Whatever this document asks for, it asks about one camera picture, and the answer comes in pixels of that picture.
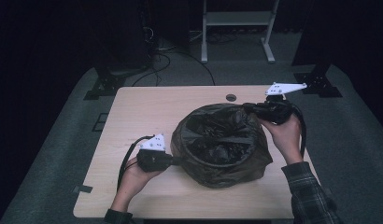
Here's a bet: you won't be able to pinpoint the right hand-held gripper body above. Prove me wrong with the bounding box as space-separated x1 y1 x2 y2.
256 81 308 126

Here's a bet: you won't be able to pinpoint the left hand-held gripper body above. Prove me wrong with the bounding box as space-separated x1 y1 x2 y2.
136 133 174 173

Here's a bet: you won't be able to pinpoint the black plastic garbage bag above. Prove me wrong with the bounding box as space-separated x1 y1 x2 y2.
170 103 274 189

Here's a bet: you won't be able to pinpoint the person's right hand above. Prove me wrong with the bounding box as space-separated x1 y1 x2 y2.
259 113 303 161

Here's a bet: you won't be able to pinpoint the person's left hand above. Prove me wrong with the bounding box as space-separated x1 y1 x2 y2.
117 156 164 201

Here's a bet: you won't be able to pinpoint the black metal stand base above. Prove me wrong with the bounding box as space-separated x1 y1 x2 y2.
293 63 343 99
83 63 128 101

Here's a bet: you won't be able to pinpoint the grey tape tab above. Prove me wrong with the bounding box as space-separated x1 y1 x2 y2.
72 185 93 194

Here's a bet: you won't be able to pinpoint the white metal stand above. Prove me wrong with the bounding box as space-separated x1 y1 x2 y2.
201 0 280 64

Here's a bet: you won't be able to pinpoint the black floor cables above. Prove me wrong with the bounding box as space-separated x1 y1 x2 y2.
132 50 217 88

